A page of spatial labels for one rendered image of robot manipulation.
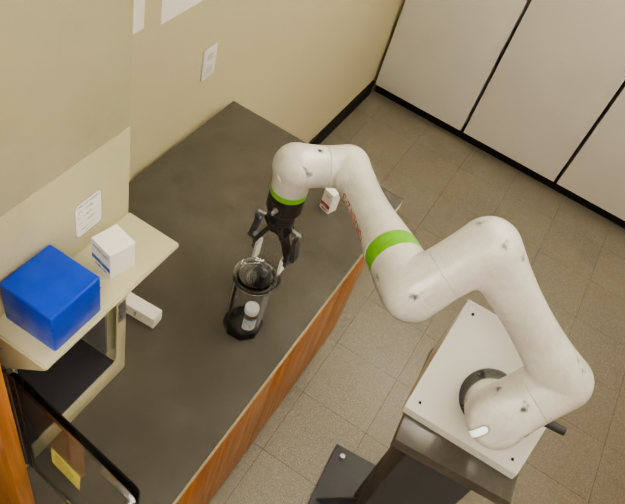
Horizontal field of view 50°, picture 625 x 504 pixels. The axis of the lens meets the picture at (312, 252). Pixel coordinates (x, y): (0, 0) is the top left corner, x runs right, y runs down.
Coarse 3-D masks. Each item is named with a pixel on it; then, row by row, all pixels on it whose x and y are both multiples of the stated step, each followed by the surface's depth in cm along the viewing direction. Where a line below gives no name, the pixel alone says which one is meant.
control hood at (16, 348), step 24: (144, 240) 118; (168, 240) 119; (144, 264) 115; (120, 288) 110; (0, 336) 101; (24, 336) 101; (72, 336) 103; (0, 360) 107; (24, 360) 101; (48, 360) 100
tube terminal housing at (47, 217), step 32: (128, 128) 106; (96, 160) 103; (128, 160) 111; (64, 192) 100; (128, 192) 117; (0, 224) 90; (32, 224) 97; (64, 224) 105; (96, 224) 113; (0, 256) 94; (32, 256) 101; (96, 384) 154; (64, 416) 147
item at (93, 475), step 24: (24, 384) 109; (24, 408) 116; (48, 408) 107; (48, 432) 114; (72, 432) 106; (48, 456) 124; (72, 456) 113; (96, 456) 104; (48, 480) 136; (96, 480) 111; (120, 480) 103
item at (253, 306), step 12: (240, 264) 163; (252, 264) 166; (264, 264) 165; (240, 276) 167; (252, 276) 170; (264, 276) 168; (276, 276) 163; (252, 288) 159; (264, 288) 160; (240, 300) 164; (252, 300) 163; (264, 300) 165; (240, 312) 167; (252, 312) 167; (228, 324) 175; (240, 324) 171; (252, 324) 171
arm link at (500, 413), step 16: (480, 384) 155; (496, 384) 147; (512, 384) 144; (464, 400) 158; (480, 400) 145; (496, 400) 143; (512, 400) 143; (528, 400) 142; (480, 416) 144; (496, 416) 143; (512, 416) 142; (528, 416) 142; (480, 432) 144; (496, 432) 143; (512, 432) 143; (528, 432) 143; (496, 448) 144
